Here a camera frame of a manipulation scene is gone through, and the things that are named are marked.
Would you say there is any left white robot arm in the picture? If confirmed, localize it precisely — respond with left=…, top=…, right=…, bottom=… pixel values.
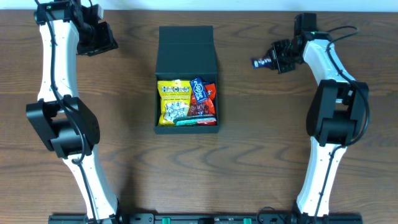
left=26, top=0, right=122, bottom=223

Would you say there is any red Hacks candy bag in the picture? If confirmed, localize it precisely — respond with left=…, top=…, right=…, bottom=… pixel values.
left=187, top=83, right=216, bottom=117

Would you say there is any dark blue Eclipse gum pack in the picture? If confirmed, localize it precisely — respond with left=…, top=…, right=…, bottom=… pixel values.
left=190, top=78, right=208, bottom=103

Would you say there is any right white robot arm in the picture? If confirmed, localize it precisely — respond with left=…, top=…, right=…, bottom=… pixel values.
left=267, top=12, right=370, bottom=223

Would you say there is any green candy bar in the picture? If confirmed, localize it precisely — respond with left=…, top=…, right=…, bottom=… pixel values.
left=175, top=115, right=217, bottom=126

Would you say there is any yellow candy bag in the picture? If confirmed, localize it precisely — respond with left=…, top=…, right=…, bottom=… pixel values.
left=157, top=80, right=192, bottom=126

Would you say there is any black gift box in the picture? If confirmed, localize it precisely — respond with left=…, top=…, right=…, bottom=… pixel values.
left=154, top=26, right=220, bottom=134

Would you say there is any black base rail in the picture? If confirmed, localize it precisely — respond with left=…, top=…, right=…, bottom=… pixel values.
left=48, top=213, right=363, bottom=224

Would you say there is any blue chocolate bar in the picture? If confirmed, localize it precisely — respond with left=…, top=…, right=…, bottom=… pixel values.
left=251, top=56, right=275, bottom=70

